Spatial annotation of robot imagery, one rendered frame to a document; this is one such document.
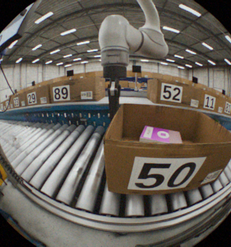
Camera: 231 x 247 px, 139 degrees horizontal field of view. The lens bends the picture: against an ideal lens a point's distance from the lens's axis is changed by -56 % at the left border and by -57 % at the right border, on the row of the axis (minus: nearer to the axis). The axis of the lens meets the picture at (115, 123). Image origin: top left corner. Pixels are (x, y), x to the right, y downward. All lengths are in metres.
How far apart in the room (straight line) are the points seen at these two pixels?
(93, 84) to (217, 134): 0.70
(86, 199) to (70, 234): 0.83
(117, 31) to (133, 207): 0.46
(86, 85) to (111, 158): 0.55
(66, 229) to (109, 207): 0.86
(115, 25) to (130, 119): 0.37
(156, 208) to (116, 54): 0.42
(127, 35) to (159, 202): 0.47
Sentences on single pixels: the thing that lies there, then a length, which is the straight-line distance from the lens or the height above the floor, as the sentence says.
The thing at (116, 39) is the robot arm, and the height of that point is 1.14.
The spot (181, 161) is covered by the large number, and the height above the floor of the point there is 0.88.
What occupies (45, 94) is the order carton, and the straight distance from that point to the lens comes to 0.89.
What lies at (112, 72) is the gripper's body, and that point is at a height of 1.03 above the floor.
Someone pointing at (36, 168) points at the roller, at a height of 0.74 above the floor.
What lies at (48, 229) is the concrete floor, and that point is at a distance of 1.17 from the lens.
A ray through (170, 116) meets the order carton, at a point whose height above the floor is 0.88.
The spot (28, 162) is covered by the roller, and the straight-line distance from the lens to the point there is 0.49.
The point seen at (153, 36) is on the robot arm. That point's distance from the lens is 0.39.
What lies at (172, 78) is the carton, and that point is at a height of 1.57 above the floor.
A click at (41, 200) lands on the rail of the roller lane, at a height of 0.73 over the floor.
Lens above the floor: 1.00
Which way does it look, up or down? 23 degrees down
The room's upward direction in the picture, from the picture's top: straight up
